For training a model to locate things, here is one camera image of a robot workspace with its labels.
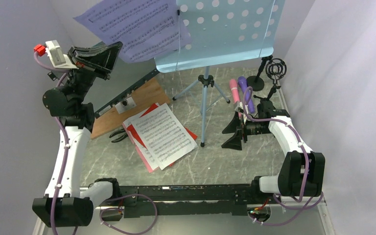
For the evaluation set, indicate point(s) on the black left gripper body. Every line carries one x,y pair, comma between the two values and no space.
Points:
80,81

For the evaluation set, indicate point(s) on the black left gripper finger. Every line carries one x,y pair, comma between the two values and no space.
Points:
90,70
100,54

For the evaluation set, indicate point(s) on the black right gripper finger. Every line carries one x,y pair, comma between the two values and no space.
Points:
236,124
233,143

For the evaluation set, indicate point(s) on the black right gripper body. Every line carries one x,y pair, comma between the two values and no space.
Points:
254,128

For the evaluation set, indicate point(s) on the pink microphone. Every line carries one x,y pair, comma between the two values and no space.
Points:
234,90

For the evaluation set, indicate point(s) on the black round-base mic stand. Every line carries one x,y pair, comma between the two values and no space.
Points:
255,81

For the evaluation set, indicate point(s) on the purple microphone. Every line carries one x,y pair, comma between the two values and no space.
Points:
242,82

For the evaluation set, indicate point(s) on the lavender sheet music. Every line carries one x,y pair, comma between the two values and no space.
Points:
146,28

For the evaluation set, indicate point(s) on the red sheet music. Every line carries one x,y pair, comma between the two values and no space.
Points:
139,136

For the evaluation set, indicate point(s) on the black tripod mic stand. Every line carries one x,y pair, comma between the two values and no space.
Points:
275,70

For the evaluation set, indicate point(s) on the white sheet music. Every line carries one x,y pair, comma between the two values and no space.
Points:
163,136
127,122

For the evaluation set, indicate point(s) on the pink sheet music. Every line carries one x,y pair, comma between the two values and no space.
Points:
142,162

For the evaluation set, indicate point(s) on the light blue music stand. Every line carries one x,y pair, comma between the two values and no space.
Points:
223,31

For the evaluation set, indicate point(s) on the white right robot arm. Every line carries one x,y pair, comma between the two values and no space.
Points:
302,171

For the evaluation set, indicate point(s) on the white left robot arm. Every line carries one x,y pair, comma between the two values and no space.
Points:
63,204

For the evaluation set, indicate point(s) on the dark grey rack unit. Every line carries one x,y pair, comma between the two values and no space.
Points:
103,94

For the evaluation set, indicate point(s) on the brown wooden board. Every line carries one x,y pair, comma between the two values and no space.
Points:
142,98

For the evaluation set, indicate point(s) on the black pliers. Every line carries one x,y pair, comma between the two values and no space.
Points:
118,135

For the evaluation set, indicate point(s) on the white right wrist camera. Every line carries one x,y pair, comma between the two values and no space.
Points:
241,113

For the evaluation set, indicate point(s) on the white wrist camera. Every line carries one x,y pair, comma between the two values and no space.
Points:
241,113
60,61

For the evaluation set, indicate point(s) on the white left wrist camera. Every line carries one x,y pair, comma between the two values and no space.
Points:
60,61

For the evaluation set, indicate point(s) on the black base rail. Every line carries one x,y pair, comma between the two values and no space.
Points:
233,199

